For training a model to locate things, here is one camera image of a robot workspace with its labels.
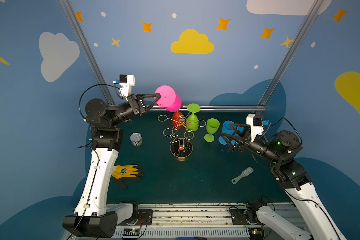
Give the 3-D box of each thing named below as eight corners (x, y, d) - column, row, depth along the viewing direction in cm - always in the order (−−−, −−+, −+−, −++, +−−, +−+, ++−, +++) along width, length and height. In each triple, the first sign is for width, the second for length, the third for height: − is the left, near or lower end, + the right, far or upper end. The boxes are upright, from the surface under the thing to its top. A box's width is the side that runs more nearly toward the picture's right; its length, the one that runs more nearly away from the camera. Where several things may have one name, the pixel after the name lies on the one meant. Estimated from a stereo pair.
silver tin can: (130, 146, 102) (128, 142, 98) (132, 136, 107) (131, 132, 103) (141, 146, 102) (139, 142, 98) (143, 136, 108) (142, 132, 104)
